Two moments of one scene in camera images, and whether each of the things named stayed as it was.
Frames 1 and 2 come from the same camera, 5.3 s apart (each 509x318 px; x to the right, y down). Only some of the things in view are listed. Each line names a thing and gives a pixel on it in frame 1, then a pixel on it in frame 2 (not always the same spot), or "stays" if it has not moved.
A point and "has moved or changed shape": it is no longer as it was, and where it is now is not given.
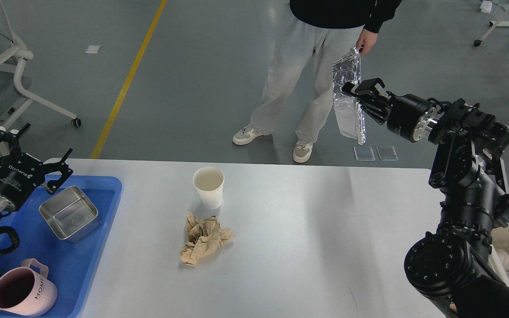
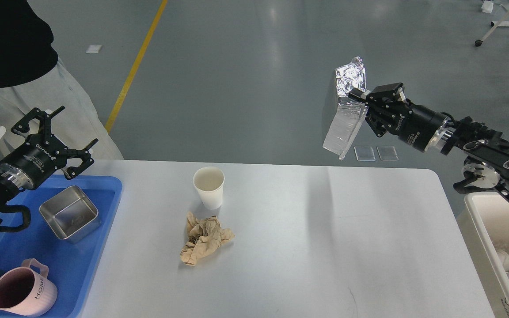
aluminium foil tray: [347, 68] has moved or changed shape
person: [311, 32] → [15, 70]
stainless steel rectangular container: [71, 214] stays
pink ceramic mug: [24, 291] stays
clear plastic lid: [364, 153] stays
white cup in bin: [506, 262] stays
